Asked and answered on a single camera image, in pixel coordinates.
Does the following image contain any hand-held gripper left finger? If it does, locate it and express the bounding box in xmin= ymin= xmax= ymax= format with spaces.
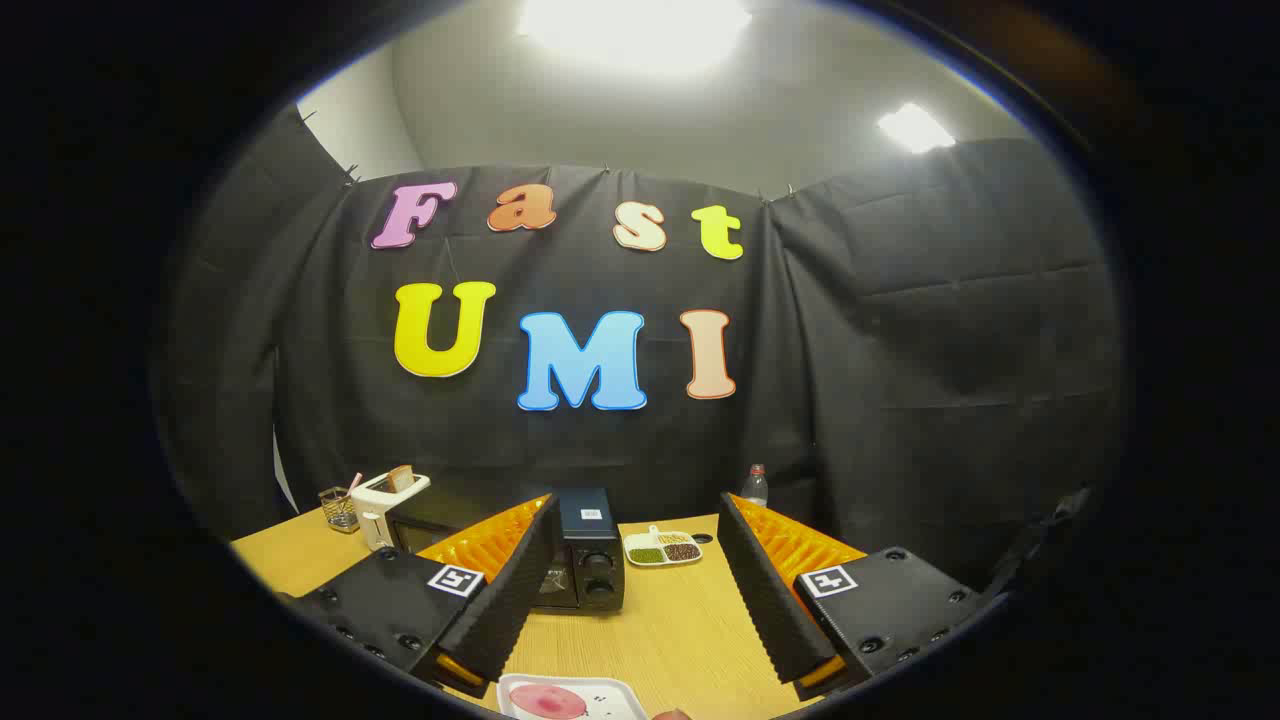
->
xmin=285 ymin=492 xmax=561 ymax=699

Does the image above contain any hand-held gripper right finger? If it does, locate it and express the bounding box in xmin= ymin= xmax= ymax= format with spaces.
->
xmin=716 ymin=492 xmax=1001 ymax=701

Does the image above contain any black toaster oven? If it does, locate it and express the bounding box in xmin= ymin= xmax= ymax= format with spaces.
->
xmin=385 ymin=487 xmax=627 ymax=614

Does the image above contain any pink ham slice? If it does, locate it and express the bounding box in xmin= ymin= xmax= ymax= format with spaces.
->
xmin=509 ymin=684 xmax=588 ymax=720

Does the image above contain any white food tray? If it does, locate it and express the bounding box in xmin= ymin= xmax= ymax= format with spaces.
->
xmin=497 ymin=673 xmax=651 ymax=720

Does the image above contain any white bread toaster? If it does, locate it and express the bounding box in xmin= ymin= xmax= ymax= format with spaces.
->
xmin=350 ymin=472 xmax=432 ymax=553

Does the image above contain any white divided dish with beans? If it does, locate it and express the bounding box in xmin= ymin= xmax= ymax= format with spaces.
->
xmin=623 ymin=525 xmax=704 ymax=568

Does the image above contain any small ceiling light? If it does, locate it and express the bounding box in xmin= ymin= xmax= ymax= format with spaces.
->
xmin=877 ymin=102 xmax=956 ymax=154

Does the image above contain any large ceiling light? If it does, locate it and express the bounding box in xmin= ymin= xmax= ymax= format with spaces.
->
xmin=515 ymin=0 xmax=753 ymax=76

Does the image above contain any wire mesh holder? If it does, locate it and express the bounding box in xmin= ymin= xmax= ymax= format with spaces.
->
xmin=318 ymin=486 xmax=361 ymax=534

